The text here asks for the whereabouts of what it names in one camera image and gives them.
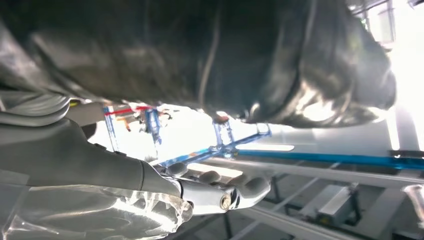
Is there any ceiling light strip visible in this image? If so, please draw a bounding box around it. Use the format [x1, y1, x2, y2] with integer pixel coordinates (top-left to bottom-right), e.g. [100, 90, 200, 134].
[235, 144, 296, 153]

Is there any blue diagonal beam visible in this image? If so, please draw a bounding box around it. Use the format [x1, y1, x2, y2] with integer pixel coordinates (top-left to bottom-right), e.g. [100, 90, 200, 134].
[236, 149, 424, 171]

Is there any grey ceiling box fixture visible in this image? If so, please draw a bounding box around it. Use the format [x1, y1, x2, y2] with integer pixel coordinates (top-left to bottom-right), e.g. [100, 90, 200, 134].
[299, 183, 363, 227]

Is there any blue metal frame rack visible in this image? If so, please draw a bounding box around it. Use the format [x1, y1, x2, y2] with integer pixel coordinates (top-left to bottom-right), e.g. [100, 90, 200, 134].
[144, 108, 273, 168]

